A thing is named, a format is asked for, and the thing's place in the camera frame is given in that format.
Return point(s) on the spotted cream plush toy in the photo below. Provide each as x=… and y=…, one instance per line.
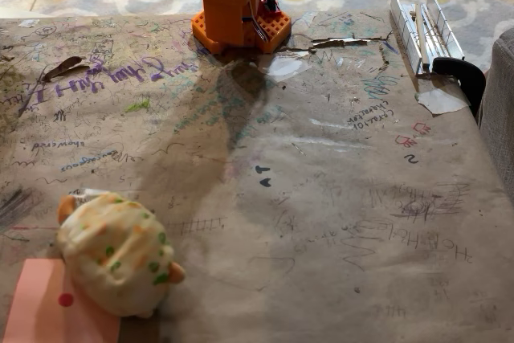
x=120, y=254

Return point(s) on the orange robot arm with base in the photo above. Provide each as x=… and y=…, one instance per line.
x=237, y=5

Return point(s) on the clear tape patch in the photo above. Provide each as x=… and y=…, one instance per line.
x=441, y=100
x=286, y=66

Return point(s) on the scribbled brown paper table cover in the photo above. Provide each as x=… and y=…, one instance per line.
x=321, y=218

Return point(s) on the torn brown paper strip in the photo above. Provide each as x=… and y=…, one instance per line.
x=341, y=42

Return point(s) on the dried brown leaf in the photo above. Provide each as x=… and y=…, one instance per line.
x=62, y=68

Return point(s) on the grey upholstered sofa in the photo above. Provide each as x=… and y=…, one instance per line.
x=500, y=110

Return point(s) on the pink paper sheet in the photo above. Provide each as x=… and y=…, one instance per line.
x=36, y=311

